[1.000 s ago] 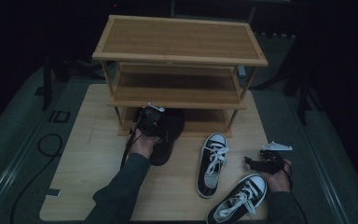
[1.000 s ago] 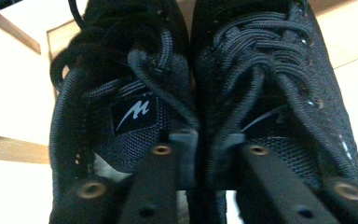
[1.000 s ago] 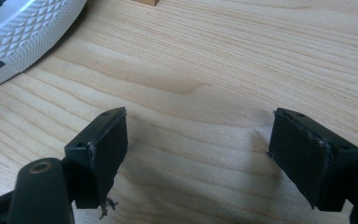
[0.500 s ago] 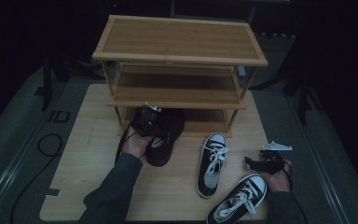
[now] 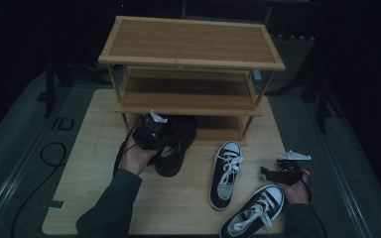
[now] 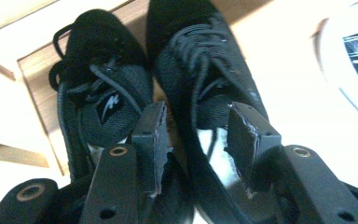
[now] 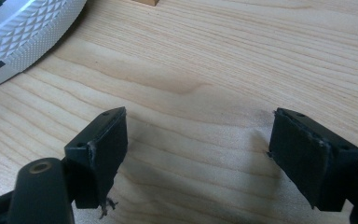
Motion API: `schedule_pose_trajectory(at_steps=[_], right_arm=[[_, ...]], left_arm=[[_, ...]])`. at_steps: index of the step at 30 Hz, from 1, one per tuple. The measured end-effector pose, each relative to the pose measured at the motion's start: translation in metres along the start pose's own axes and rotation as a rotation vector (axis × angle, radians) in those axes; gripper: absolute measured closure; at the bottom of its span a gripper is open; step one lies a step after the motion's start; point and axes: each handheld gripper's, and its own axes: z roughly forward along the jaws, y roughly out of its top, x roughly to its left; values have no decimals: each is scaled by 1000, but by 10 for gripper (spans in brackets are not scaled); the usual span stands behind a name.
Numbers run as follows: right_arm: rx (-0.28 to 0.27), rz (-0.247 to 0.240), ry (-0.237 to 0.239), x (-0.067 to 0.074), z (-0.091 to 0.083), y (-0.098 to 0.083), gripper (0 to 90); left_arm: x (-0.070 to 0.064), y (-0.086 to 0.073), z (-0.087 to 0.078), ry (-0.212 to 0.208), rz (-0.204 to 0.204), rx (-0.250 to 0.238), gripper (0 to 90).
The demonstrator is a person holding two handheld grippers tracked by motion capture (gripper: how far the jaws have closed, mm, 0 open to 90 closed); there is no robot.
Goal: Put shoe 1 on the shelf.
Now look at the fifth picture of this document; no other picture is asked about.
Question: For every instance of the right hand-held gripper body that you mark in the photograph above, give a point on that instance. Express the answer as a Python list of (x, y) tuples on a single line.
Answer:
[(288, 171)]

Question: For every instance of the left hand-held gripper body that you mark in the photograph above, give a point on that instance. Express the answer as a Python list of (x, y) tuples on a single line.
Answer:
[(149, 135)]

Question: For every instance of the black white canvas sneaker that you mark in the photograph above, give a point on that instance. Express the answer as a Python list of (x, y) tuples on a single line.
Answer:
[(230, 147), (271, 195)]

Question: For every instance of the wooden shoe rack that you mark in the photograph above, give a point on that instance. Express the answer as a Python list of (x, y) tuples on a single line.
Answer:
[(191, 39)]

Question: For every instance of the person's right hand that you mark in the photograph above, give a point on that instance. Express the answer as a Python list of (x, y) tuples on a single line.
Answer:
[(294, 194)]

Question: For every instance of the person's left hand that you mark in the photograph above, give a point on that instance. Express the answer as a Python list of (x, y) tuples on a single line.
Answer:
[(135, 162)]

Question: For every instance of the black metal stand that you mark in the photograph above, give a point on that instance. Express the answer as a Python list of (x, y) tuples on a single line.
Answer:
[(322, 109), (49, 92)]

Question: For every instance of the grey stand foot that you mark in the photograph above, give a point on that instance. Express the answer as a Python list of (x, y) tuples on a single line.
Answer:
[(257, 76)]

